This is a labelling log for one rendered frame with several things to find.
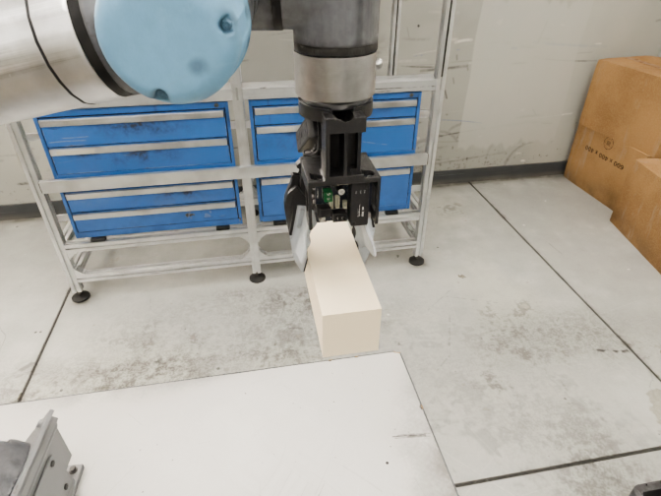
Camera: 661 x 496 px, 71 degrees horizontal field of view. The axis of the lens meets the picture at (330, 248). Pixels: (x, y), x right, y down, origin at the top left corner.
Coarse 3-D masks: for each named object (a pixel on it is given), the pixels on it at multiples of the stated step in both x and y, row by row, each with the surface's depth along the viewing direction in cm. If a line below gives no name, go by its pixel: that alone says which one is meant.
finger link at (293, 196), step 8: (296, 176) 50; (288, 184) 51; (296, 184) 50; (288, 192) 50; (296, 192) 50; (288, 200) 51; (296, 200) 51; (304, 200) 51; (288, 208) 51; (296, 208) 51; (288, 216) 52; (288, 224) 53
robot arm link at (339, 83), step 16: (304, 64) 40; (320, 64) 39; (336, 64) 39; (352, 64) 39; (368, 64) 40; (304, 80) 41; (320, 80) 40; (336, 80) 39; (352, 80) 40; (368, 80) 41; (304, 96) 42; (320, 96) 41; (336, 96) 40; (352, 96) 41; (368, 96) 42
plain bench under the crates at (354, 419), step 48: (192, 384) 90; (240, 384) 90; (288, 384) 90; (336, 384) 90; (384, 384) 90; (0, 432) 81; (96, 432) 81; (144, 432) 81; (192, 432) 81; (240, 432) 81; (288, 432) 81; (336, 432) 81; (384, 432) 81; (432, 432) 81; (96, 480) 74; (144, 480) 74; (192, 480) 74; (240, 480) 74; (288, 480) 74; (336, 480) 74; (384, 480) 74; (432, 480) 74
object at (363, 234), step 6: (354, 228) 55; (360, 228) 54; (366, 228) 52; (372, 228) 55; (354, 234) 55; (360, 234) 55; (366, 234) 52; (372, 234) 55; (360, 240) 55; (366, 240) 53; (372, 240) 51; (360, 246) 56; (366, 246) 55; (372, 246) 51; (360, 252) 56; (366, 252) 56; (372, 252) 52; (366, 258) 57
